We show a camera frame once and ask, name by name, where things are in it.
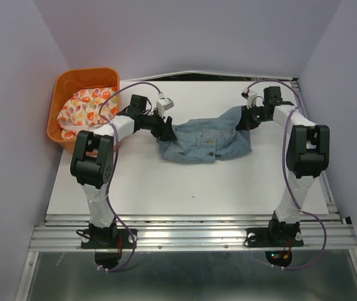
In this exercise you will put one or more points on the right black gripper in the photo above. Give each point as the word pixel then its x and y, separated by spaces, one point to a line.
pixel 245 122

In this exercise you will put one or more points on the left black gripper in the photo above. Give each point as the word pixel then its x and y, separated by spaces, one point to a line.
pixel 164 130

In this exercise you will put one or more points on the blue denim skirt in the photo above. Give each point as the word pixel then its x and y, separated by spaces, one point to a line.
pixel 204 141

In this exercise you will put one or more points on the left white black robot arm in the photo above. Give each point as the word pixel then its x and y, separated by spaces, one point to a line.
pixel 95 157

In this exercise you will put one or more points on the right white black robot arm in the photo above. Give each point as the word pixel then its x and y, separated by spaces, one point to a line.
pixel 305 155

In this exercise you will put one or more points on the floral orange white skirt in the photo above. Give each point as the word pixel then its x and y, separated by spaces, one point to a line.
pixel 81 111

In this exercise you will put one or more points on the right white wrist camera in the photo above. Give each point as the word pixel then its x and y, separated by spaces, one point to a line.
pixel 250 96

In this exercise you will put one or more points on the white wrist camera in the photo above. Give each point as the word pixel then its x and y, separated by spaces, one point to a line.
pixel 250 96
pixel 163 104

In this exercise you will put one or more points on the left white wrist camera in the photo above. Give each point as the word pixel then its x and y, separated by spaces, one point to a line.
pixel 163 104

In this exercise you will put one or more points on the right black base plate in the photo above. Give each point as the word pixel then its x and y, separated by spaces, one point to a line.
pixel 265 238

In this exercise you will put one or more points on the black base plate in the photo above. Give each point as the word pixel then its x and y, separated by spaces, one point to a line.
pixel 265 238
pixel 123 240

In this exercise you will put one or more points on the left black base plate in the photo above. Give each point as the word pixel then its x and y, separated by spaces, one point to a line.
pixel 123 240

